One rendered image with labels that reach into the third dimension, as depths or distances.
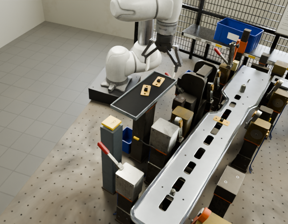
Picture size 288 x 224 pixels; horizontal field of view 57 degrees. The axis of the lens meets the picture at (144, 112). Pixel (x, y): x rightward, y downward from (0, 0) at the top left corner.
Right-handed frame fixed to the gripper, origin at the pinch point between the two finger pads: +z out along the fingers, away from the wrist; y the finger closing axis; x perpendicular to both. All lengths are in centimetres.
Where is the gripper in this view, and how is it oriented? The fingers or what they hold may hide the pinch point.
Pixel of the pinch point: (160, 71)
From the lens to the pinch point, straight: 131.8
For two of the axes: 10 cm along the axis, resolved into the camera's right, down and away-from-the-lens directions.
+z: -0.8, 7.6, 6.5
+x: 4.1, -5.7, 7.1
